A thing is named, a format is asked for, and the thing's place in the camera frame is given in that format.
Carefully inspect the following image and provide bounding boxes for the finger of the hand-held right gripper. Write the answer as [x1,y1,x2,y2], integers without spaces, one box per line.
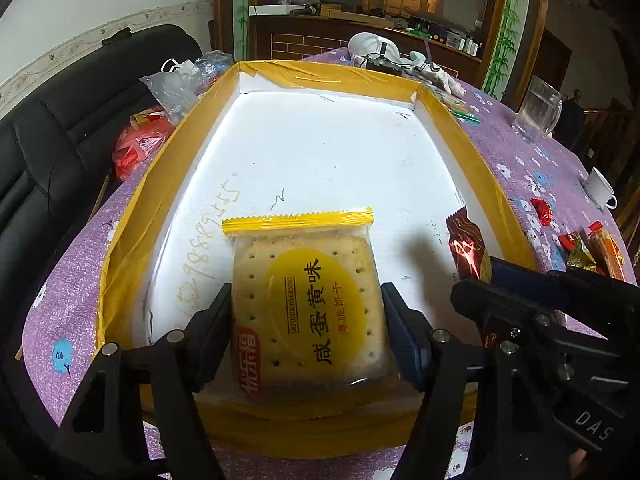
[490,256,640,321]
[450,280,640,391]

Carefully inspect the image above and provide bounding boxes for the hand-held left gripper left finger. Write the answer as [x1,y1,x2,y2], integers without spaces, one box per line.
[50,282,235,480]

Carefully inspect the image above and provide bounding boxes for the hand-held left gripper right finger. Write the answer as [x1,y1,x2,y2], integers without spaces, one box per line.
[380,282,576,480]

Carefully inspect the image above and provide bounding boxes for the brown foil snack packet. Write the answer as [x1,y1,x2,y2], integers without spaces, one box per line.
[446,206,493,281]

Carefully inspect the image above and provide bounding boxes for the yellow cracker packet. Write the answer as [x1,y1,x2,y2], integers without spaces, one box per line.
[221,206,401,403]

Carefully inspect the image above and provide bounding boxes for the yellow taped white box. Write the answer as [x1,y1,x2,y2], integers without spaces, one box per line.
[95,60,538,461]

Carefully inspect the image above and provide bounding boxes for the gold green candy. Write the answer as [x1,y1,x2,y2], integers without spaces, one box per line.
[567,240,597,272]

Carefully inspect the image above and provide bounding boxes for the orange snack packet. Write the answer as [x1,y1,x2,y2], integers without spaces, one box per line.
[587,221,626,281]

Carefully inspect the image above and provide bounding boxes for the white cup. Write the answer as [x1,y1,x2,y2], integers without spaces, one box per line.
[582,166,619,210]

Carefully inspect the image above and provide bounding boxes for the purple floral tablecloth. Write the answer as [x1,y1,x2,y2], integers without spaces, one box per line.
[15,45,638,480]

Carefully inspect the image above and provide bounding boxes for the glass mug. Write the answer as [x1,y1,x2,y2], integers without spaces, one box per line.
[511,76,563,143]

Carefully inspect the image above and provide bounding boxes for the dark standing figure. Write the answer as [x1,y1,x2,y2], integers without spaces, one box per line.
[555,89,586,146]

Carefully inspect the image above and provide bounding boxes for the green pen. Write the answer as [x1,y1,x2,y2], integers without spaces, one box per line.
[450,105,481,125]

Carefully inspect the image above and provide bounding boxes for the red plastic bag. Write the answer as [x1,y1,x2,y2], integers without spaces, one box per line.
[112,107,176,181]

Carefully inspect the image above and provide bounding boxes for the brown wooden door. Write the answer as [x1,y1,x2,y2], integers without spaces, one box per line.
[542,27,572,108]

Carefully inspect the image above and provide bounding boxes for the white gloves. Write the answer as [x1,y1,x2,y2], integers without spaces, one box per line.
[400,52,466,96]

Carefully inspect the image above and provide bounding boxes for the black leather sofa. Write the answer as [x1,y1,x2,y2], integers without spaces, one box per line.
[0,24,203,411]

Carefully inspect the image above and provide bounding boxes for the clear plastic bag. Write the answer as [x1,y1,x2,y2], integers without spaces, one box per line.
[139,51,233,126]

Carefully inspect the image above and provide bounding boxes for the dark wooden cabinet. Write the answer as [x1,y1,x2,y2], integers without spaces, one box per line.
[212,0,551,106]

